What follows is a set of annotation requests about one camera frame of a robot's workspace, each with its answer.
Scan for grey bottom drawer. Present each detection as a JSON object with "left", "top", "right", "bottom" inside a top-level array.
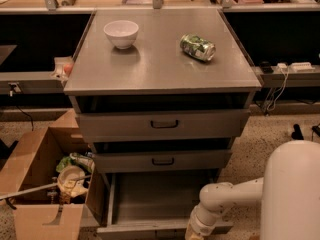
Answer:
[{"left": 96, "top": 170, "right": 234, "bottom": 240}]

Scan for grey drawer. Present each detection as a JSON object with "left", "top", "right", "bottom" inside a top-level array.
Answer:
[
  {"left": 76, "top": 109, "right": 250, "bottom": 142},
  {"left": 96, "top": 170, "right": 234, "bottom": 240},
  {"left": 93, "top": 150, "right": 232, "bottom": 173}
]

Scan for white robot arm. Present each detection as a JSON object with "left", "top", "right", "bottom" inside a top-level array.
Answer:
[{"left": 185, "top": 140, "right": 320, "bottom": 240}]

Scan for grey middle drawer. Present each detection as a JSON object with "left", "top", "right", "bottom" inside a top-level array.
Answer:
[{"left": 93, "top": 150, "right": 232, "bottom": 173}]

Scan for grey top drawer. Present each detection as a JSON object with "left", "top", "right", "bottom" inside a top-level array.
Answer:
[{"left": 76, "top": 109, "right": 250, "bottom": 142}]

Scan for grey metal drawer cabinet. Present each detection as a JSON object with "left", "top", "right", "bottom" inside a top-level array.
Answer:
[{"left": 63, "top": 7, "right": 264, "bottom": 185}]

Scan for cream bowl in box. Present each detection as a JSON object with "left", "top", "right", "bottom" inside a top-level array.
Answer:
[{"left": 57, "top": 165, "right": 88, "bottom": 198}]

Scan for green plastic bag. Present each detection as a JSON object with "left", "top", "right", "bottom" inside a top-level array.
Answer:
[{"left": 56, "top": 152, "right": 94, "bottom": 173}]

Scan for black floor stand bar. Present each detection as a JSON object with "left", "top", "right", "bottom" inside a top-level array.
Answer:
[{"left": 291, "top": 124, "right": 304, "bottom": 140}]

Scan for brown cardboard box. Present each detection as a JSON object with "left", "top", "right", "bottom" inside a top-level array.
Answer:
[{"left": 0, "top": 110, "right": 105, "bottom": 240}]

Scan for green soda can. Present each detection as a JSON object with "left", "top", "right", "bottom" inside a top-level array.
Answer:
[{"left": 180, "top": 34, "right": 216, "bottom": 62}]

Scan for grey metal rod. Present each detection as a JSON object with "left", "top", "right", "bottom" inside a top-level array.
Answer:
[{"left": 0, "top": 175, "right": 91, "bottom": 200}]

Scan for white power strip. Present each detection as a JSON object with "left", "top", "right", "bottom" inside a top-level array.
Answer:
[{"left": 290, "top": 62, "right": 314, "bottom": 72}]

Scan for small orange ball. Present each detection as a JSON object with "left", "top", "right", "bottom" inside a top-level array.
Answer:
[{"left": 63, "top": 64, "right": 73, "bottom": 76}]

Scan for white ceramic bowl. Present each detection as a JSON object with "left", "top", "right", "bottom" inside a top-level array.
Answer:
[{"left": 103, "top": 20, "right": 139, "bottom": 49}]

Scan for white charger cables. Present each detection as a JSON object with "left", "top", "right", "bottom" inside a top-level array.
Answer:
[{"left": 265, "top": 63, "right": 290, "bottom": 113}]

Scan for black cable left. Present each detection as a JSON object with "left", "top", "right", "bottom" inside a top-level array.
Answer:
[{"left": 8, "top": 83, "right": 36, "bottom": 132}]

